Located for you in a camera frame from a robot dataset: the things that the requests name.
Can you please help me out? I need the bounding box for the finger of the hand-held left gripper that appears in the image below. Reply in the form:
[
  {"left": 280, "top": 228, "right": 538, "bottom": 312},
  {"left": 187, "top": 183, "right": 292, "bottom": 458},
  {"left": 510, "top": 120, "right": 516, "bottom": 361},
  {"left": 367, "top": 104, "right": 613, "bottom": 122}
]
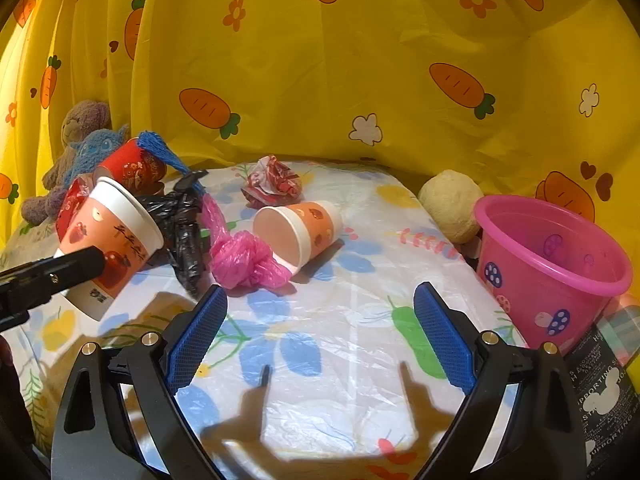
[{"left": 0, "top": 247, "right": 106, "bottom": 318}]

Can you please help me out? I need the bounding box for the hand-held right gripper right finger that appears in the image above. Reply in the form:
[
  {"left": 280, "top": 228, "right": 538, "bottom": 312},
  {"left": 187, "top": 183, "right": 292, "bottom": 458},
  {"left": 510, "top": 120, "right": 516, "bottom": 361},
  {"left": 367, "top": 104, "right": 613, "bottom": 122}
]
[{"left": 414, "top": 281, "right": 586, "bottom": 480}]

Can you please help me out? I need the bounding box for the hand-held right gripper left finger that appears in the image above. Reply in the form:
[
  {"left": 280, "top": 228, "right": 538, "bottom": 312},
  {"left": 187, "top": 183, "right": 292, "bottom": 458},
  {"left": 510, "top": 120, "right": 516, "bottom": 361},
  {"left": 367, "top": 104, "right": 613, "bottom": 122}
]
[{"left": 50, "top": 284, "right": 228, "bottom": 480}]

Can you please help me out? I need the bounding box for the red printed packet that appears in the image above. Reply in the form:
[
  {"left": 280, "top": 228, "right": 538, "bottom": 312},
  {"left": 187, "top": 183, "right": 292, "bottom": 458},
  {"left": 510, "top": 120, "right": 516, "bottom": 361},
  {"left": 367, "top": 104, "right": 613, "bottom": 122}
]
[{"left": 54, "top": 175, "right": 101, "bottom": 243}]

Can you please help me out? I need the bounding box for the orange and white paper cup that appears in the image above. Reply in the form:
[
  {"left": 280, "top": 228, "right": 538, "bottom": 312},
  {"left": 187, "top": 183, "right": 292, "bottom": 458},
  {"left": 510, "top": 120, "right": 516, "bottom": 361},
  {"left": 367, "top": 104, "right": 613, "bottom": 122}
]
[
  {"left": 252, "top": 200, "right": 344, "bottom": 273},
  {"left": 57, "top": 176, "right": 166, "bottom": 321}
]

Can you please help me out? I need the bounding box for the pink plastic bucket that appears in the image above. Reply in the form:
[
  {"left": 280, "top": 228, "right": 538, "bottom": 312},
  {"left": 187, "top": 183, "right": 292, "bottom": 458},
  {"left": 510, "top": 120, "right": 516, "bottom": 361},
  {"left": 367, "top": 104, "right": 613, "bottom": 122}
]
[{"left": 472, "top": 194, "right": 633, "bottom": 356}]

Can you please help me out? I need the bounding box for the black plastic bag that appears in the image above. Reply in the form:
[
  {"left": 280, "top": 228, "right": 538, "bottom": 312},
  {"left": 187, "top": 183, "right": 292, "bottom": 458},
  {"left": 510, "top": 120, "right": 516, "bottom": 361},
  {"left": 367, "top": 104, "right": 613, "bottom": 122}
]
[{"left": 135, "top": 170, "right": 211, "bottom": 298}]

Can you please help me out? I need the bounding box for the pink plastic bag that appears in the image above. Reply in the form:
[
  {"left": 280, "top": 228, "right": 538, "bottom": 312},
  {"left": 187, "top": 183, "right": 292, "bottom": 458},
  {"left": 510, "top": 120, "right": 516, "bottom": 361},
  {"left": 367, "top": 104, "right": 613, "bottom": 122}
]
[{"left": 200, "top": 195, "right": 291, "bottom": 291}]

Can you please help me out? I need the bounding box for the floral plastic table cover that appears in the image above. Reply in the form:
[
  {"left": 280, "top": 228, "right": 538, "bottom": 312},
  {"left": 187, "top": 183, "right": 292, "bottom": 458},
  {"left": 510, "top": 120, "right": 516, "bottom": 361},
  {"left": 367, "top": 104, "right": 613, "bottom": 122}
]
[{"left": 0, "top": 157, "right": 551, "bottom": 480}]

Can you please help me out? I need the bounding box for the red patterned paper cup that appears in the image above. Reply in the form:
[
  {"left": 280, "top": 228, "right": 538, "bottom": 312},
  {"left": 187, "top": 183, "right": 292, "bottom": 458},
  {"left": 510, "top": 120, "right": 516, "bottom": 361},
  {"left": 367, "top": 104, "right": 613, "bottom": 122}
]
[{"left": 95, "top": 139, "right": 168, "bottom": 196}]

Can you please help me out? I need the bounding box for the beige plush ball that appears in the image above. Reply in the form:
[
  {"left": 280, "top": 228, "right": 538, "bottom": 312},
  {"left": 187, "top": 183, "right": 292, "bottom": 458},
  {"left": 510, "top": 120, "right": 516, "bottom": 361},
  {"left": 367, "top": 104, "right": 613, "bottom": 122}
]
[{"left": 417, "top": 170, "right": 485, "bottom": 245}]

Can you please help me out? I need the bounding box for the blue plush monster toy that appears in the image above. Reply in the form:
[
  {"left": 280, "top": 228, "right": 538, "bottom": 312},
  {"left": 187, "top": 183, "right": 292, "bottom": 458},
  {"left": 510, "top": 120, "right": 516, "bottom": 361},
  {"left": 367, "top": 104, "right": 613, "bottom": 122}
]
[{"left": 62, "top": 125, "right": 131, "bottom": 191}]

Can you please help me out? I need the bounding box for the blue knitted cloth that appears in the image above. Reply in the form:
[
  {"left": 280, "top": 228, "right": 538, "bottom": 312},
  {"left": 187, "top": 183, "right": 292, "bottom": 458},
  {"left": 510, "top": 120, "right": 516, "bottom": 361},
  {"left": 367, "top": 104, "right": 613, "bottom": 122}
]
[{"left": 136, "top": 131, "right": 208, "bottom": 196}]

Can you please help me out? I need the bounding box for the crumpled red and white wrapper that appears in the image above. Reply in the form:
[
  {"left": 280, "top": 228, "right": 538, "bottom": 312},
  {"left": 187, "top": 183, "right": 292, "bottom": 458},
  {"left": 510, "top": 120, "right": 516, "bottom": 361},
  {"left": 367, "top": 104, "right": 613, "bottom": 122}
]
[{"left": 240, "top": 155, "right": 306, "bottom": 209}]

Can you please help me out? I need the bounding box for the black printed bag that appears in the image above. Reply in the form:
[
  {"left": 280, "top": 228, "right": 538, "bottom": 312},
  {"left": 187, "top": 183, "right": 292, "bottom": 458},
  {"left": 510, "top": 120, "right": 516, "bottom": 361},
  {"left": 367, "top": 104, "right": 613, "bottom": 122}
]
[{"left": 565, "top": 325, "right": 640, "bottom": 480}]

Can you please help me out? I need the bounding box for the pastel striped container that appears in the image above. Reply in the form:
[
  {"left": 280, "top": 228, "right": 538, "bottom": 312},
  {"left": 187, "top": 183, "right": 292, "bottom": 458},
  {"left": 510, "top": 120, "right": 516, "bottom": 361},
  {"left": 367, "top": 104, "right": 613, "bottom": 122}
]
[{"left": 602, "top": 292, "right": 640, "bottom": 356}]

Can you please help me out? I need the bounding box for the yellow carrot print curtain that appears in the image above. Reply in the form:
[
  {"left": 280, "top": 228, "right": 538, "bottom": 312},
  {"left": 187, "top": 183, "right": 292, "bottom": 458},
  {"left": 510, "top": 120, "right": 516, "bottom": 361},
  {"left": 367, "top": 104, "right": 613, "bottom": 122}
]
[{"left": 0, "top": 0, "right": 640, "bottom": 271}]

